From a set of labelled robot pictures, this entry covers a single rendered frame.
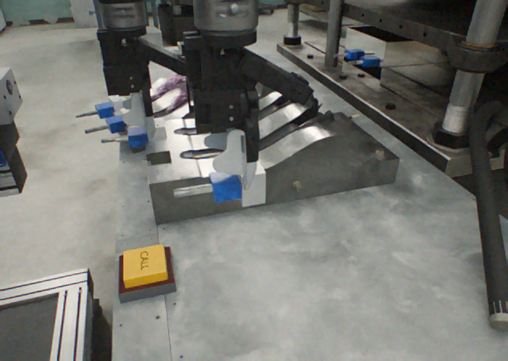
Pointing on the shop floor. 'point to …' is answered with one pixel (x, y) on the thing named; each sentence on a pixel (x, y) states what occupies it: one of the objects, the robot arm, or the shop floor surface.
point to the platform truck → (267, 3)
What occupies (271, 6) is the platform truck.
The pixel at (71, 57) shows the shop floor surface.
